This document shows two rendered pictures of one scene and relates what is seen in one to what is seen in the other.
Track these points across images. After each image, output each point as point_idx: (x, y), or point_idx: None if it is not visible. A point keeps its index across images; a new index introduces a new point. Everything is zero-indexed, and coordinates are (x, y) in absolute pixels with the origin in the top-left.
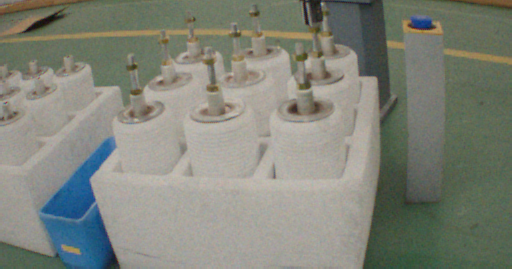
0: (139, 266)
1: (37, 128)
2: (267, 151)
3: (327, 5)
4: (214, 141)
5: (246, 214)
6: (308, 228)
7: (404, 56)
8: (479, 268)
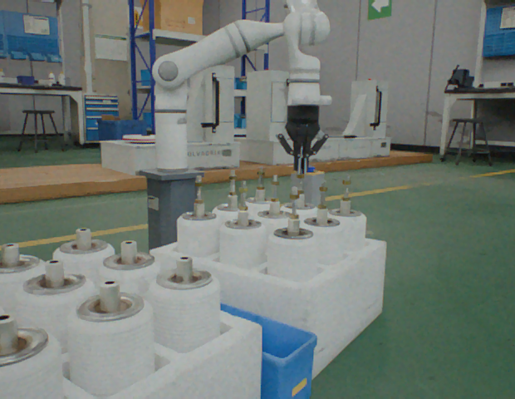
0: (316, 368)
1: None
2: None
3: (171, 184)
4: (343, 234)
5: (361, 274)
6: (375, 273)
7: (118, 238)
8: (395, 285)
